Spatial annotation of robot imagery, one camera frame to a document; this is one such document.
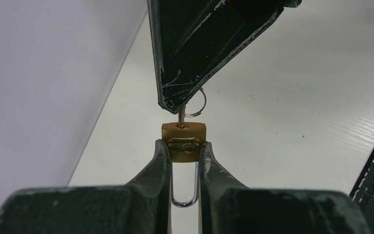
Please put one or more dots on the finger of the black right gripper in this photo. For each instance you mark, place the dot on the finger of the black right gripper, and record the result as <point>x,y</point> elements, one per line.
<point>194,39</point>

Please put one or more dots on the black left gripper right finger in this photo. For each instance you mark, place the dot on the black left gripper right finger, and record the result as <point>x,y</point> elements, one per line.
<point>229,207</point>

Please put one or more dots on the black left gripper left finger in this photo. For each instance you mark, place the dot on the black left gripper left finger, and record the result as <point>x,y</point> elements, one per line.
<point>141,206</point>

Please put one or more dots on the small silver key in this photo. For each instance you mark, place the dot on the small silver key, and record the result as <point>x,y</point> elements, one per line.
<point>187,111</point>

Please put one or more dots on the small brass padlock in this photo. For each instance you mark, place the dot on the small brass padlock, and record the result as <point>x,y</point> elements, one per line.
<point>184,142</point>

